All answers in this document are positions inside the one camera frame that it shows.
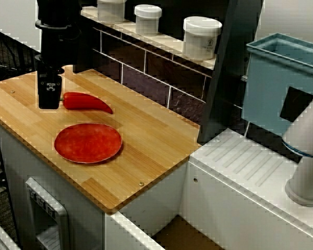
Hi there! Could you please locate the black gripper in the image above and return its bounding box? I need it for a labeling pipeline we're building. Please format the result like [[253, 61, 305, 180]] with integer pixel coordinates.
[[35, 53, 65, 109]]

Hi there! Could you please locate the red chili pepper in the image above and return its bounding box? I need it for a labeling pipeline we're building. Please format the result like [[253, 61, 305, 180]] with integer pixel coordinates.
[[60, 92, 114, 115]]

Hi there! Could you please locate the red round plate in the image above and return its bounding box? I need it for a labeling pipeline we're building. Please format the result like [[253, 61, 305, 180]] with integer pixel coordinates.
[[54, 122, 123, 164]]

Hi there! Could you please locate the narrow black upright panel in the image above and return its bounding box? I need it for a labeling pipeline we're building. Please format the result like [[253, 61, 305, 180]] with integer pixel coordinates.
[[73, 0, 99, 75]]

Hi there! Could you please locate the dark tile backsplash panel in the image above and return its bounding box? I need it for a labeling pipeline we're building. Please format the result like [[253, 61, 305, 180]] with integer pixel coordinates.
[[92, 26, 212, 126]]

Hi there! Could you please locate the white lidded jar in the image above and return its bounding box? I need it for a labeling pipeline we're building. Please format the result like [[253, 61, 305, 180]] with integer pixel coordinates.
[[97, 0, 127, 24], [134, 4, 163, 36]]

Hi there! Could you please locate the grey toy oven door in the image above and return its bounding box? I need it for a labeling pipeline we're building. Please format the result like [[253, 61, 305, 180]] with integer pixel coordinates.
[[25, 177, 70, 250]]

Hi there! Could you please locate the light wooden shelf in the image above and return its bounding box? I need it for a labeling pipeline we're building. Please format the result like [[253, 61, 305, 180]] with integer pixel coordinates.
[[80, 6, 217, 70]]

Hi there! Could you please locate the silver metal pole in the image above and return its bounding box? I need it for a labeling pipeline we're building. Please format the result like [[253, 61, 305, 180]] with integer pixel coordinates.
[[0, 213, 21, 250]]

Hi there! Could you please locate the large white jar with label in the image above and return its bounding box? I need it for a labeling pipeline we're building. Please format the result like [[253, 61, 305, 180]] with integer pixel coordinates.
[[182, 16, 223, 61]]

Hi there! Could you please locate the wide black upright panel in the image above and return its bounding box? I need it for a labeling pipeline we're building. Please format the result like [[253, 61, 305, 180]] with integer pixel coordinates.
[[198, 0, 264, 143]]

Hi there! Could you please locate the white toy sink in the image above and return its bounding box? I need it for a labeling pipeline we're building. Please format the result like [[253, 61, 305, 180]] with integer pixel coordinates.
[[104, 127, 313, 250]]

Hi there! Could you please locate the blue plastic bin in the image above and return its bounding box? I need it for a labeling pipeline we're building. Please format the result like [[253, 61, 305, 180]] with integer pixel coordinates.
[[241, 32, 313, 143]]

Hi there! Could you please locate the black square label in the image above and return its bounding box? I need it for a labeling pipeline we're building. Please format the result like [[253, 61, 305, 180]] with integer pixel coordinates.
[[279, 86, 313, 123]]

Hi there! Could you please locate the white curved faucet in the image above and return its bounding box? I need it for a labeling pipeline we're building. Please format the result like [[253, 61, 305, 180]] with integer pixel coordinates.
[[281, 83, 313, 208]]

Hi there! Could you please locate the black wire mesh panel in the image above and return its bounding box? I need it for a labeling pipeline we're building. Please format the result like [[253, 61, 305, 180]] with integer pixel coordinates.
[[0, 26, 41, 84]]

